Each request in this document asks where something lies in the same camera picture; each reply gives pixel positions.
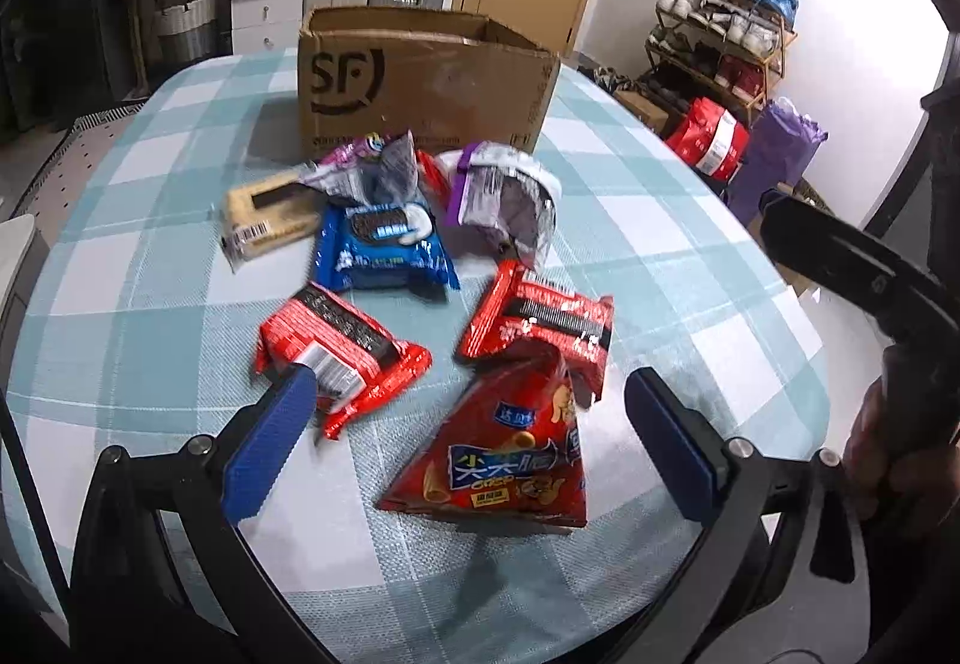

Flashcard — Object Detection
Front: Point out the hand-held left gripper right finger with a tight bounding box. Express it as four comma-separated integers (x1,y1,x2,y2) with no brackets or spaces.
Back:
623,366,872,664

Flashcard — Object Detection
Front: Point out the small brown carton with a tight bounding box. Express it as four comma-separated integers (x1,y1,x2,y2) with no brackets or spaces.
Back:
615,89,672,133

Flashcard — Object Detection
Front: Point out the red white snack bag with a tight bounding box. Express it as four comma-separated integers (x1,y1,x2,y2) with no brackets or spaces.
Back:
415,148,455,209

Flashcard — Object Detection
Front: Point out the purple silver snack packet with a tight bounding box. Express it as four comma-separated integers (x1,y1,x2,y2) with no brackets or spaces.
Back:
435,140,563,268

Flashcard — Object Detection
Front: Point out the person's right hand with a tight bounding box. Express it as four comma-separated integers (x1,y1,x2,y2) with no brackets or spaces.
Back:
844,379,960,539

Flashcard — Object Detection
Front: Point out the brown cardboard box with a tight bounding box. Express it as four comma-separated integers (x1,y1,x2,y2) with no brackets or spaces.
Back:
298,6,561,159

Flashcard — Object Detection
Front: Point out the beige snack packet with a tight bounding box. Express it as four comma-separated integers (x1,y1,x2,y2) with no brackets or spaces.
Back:
220,167,329,271

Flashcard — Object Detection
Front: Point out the purple bag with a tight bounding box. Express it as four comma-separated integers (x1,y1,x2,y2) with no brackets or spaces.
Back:
726,96,828,226

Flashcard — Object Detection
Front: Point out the red shopping bag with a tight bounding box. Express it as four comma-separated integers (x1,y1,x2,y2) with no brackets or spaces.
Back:
664,96,751,181

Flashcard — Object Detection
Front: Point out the wooden shoe rack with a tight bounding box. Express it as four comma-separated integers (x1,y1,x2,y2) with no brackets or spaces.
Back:
645,0,800,125

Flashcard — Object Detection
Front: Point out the grey white laundry basket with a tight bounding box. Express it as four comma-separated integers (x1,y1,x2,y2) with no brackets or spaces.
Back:
155,0,218,65

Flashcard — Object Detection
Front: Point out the blue cookie packet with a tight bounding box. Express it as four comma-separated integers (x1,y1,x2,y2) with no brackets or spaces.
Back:
311,203,460,294

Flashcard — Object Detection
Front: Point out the red cone chips bag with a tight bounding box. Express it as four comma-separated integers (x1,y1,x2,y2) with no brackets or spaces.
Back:
375,339,590,531

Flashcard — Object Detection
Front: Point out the white drawer cabinet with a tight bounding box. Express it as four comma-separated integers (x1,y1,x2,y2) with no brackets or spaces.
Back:
229,0,308,54

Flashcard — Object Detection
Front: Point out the dotted rug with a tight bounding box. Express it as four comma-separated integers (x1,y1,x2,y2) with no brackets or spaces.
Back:
0,100,151,223

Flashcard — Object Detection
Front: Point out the scattered shoes pile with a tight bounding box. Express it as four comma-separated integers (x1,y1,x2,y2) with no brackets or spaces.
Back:
576,62,640,99

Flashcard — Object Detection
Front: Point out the red cookie packet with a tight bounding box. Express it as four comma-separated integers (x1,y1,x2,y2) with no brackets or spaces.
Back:
251,281,434,441
455,259,616,402

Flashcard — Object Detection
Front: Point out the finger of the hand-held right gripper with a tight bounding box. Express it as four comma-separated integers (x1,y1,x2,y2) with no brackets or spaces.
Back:
759,190,856,279

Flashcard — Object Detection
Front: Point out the pink silver snack packet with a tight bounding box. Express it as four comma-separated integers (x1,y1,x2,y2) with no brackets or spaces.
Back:
300,130,428,209

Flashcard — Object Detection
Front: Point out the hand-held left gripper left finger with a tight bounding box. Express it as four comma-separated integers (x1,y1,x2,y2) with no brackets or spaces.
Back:
69,368,320,664

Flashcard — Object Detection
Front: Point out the white side table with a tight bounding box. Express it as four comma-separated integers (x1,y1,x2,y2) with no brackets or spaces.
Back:
0,214,37,335

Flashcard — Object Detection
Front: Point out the row of sneakers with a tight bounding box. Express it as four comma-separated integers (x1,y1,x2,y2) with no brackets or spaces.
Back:
649,0,798,99

